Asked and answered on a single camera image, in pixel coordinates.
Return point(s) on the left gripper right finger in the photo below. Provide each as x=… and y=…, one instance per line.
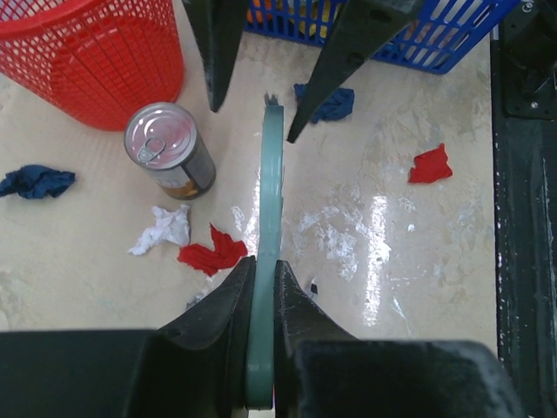
x=309, y=346

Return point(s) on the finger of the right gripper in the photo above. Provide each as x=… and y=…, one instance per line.
x=217, y=26
x=360, y=29

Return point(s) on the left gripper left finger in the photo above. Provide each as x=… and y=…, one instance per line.
x=202, y=354

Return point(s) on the teal hand brush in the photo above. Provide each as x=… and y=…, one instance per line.
x=259, y=363

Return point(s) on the blue plastic basket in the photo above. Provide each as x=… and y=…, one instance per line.
x=444, y=32

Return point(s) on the blue scrap right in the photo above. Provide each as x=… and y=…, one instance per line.
x=337, y=107

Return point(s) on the red scrap centre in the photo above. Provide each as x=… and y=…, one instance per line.
x=226, y=253

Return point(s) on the red scrap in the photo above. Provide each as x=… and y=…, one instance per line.
x=226, y=253
x=431, y=166

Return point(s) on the white paper scrap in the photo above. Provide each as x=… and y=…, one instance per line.
x=173, y=227

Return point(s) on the red mesh waste basket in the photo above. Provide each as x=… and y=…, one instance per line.
x=97, y=61

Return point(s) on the tin food can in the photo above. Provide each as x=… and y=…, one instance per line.
x=163, y=139

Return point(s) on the red scrap front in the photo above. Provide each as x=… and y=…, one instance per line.
x=431, y=166

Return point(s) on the blue scrap near bin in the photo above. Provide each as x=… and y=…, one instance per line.
x=37, y=182

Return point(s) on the black base frame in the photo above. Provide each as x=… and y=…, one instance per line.
x=523, y=70

